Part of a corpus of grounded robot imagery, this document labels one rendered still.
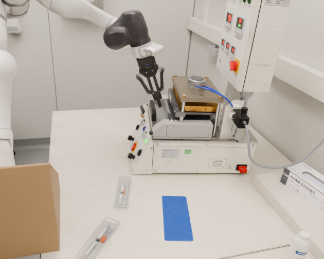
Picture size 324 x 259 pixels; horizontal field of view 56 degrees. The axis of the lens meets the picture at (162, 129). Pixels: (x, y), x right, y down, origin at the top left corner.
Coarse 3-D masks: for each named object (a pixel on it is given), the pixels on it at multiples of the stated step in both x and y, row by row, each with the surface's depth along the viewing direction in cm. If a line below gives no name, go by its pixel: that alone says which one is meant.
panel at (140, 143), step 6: (144, 114) 154; (138, 132) 150; (138, 138) 145; (150, 138) 128; (132, 144) 151; (138, 144) 141; (144, 144) 133; (144, 150) 129; (138, 156) 133; (132, 162) 138; (132, 168) 134
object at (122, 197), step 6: (120, 180) 125; (126, 180) 125; (120, 186) 122; (126, 186) 122; (120, 192) 118; (126, 192) 119; (120, 198) 115; (126, 198) 116; (114, 204) 112; (120, 204) 113; (126, 204) 113
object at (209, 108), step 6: (174, 90) 142; (180, 102) 129; (186, 102) 130; (192, 102) 130; (198, 102) 131; (204, 102) 131; (210, 102) 132; (180, 108) 127; (186, 108) 127; (192, 108) 128; (198, 108) 128; (204, 108) 128; (210, 108) 128; (186, 114) 128; (192, 114) 129; (198, 114) 129; (204, 114) 129; (210, 114) 130
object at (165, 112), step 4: (156, 104) 148; (164, 104) 143; (156, 108) 144; (160, 108) 144; (164, 108) 143; (168, 108) 135; (156, 112) 140; (160, 112) 140; (164, 112) 141; (168, 112) 131; (172, 112) 141; (156, 116) 136; (160, 116) 136; (164, 116) 137; (168, 116) 131; (172, 116) 137; (156, 120) 132; (160, 120) 133; (152, 124) 128
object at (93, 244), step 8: (104, 224) 103; (112, 224) 103; (96, 232) 100; (104, 232) 100; (88, 240) 97; (96, 240) 97; (104, 240) 97; (88, 248) 94; (96, 248) 94; (80, 256) 91; (88, 256) 91
